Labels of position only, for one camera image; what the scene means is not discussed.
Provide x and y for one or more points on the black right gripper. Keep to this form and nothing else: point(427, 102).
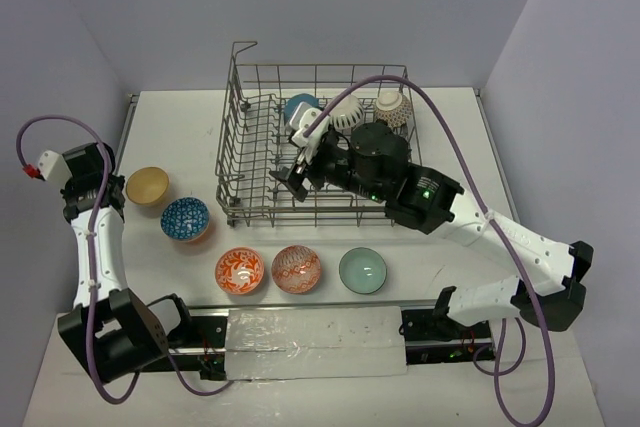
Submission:
point(291, 179)

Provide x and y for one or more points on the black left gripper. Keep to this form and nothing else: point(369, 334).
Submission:
point(89, 196)

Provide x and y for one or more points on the tan bowl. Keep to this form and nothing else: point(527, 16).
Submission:
point(147, 186)

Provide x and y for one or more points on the white bowl orange rim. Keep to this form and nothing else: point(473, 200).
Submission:
point(347, 114)

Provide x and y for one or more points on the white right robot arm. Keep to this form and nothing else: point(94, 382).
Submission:
point(545, 288)

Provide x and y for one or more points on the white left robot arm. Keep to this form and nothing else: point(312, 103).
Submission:
point(127, 335)

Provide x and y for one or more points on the orange geometric pattern bowl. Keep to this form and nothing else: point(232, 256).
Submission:
point(296, 269)

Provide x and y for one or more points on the orange floral pattern bowl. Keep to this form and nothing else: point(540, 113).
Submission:
point(239, 271)

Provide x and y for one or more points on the blue white patterned bowl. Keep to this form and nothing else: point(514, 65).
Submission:
point(184, 218)

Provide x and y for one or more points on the pale green bowl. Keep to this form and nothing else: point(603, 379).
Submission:
point(363, 271)

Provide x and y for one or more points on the white taped sheet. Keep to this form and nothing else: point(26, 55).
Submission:
point(288, 344)

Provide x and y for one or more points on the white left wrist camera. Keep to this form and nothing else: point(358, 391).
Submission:
point(51, 167)

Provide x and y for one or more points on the black mounting rail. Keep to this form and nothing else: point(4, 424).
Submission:
point(203, 347)

